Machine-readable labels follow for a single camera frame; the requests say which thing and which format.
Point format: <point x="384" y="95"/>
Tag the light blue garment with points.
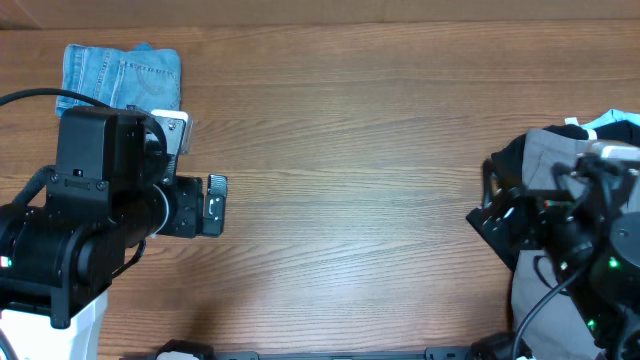
<point x="609" y="117"/>

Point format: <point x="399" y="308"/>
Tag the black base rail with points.
<point x="489" y="348"/>

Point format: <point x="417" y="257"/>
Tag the light blue denim jeans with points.
<point x="144" y="77"/>

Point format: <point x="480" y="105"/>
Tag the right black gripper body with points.
<point x="509" y="209"/>

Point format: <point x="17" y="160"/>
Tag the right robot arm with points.
<point x="593" y="246"/>

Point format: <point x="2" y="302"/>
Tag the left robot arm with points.
<point x="81" y="222"/>

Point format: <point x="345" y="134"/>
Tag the black garment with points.
<point x="528" y="158"/>

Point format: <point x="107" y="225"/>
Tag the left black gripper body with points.
<point x="186" y="206"/>

